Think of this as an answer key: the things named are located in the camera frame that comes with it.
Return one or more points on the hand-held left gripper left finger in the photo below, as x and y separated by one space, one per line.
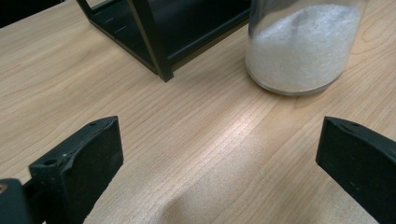
81 168

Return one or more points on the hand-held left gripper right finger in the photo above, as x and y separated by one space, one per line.
361 161

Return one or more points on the glass jar of white powder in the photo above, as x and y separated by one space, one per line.
299 53

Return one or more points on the black metal two-tier rack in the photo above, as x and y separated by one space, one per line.
162 59

